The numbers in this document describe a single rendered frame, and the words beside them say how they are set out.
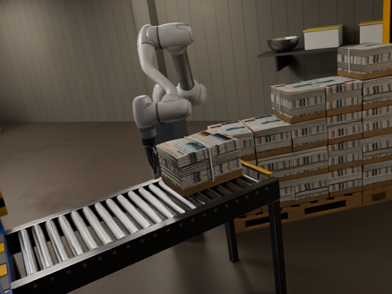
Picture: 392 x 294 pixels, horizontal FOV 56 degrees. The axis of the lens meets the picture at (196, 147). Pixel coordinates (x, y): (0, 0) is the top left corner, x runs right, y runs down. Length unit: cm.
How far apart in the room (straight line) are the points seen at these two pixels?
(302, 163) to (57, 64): 626
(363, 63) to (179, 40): 147
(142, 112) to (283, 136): 137
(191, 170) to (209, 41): 439
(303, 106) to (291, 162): 44
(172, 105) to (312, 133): 145
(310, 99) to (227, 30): 331
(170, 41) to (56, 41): 610
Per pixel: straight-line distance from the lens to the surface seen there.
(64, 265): 167
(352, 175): 326
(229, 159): 202
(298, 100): 285
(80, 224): 194
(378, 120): 323
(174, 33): 218
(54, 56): 830
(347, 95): 303
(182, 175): 190
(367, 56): 307
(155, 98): 270
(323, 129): 301
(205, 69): 624
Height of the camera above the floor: 166
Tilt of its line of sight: 19 degrees down
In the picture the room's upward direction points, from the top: 9 degrees counter-clockwise
